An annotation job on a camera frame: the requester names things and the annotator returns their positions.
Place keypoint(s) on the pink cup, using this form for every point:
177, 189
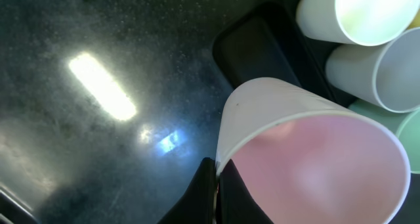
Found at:
262, 99

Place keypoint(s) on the yellow cup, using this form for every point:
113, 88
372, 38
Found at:
416, 22

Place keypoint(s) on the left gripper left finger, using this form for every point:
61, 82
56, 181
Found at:
200, 197

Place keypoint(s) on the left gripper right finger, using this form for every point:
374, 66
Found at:
234, 201

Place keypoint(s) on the grey cup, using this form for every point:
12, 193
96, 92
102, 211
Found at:
351, 73

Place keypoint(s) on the white cup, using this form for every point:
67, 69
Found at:
318, 17

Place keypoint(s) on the green cup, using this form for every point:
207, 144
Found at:
410, 142

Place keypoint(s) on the black tray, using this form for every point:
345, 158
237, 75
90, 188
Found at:
259, 50

